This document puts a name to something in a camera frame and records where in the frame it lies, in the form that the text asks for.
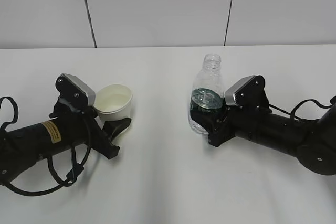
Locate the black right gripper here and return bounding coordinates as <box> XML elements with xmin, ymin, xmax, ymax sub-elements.
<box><xmin>190</xmin><ymin>106</ymin><xmax>244</xmax><ymax>147</ymax></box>

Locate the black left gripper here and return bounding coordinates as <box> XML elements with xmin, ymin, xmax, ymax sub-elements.
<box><xmin>49</xmin><ymin>98</ymin><xmax>131</xmax><ymax>159</ymax></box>

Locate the white paper cup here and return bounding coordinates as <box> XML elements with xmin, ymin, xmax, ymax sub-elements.
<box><xmin>93</xmin><ymin>84</ymin><xmax>133</xmax><ymax>129</ymax></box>

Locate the clear green-label water bottle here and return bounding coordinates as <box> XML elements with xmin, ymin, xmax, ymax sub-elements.
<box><xmin>188</xmin><ymin>54</ymin><xmax>224</xmax><ymax>135</ymax></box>

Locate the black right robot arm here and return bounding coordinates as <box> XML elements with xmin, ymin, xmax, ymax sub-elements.
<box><xmin>190</xmin><ymin>98</ymin><xmax>335</xmax><ymax>176</ymax></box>

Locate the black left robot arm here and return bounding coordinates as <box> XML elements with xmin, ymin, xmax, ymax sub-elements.
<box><xmin>1</xmin><ymin>97</ymin><xmax>131</xmax><ymax>187</ymax></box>

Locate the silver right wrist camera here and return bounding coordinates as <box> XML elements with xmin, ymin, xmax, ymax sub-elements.
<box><xmin>224</xmin><ymin>75</ymin><xmax>269</xmax><ymax>109</ymax></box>

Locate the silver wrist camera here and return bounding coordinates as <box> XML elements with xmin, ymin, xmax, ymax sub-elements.
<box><xmin>224</xmin><ymin>75</ymin><xmax>269</xmax><ymax>109</ymax></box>
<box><xmin>55</xmin><ymin>73</ymin><xmax>96</xmax><ymax>112</ymax></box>

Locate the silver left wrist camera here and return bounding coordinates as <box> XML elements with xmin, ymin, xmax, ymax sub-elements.
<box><xmin>55</xmin><ymin>73</ymin><xmax>96</xmax><ymax>112</ymax></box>

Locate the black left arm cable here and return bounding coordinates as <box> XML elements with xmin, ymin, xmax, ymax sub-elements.
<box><xmin>0</xmin><ymin>96</ymin><xmax>92</xmax><ymax>197</ymax></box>

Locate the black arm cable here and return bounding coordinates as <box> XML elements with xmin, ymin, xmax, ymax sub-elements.
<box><xmin>0</xmin><ymin>96</ymin><xmax>92</xmax><ymax>197</ymax></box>
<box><xmin>267</xmin><ymin>98</ymin><xmax>334</xmax><ymax>121</ymax></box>

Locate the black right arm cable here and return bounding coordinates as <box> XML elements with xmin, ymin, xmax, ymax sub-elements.
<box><xmin>267</xmin><ymin>98</ymin><xmax>334</xmax><ymax>121</ymax></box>

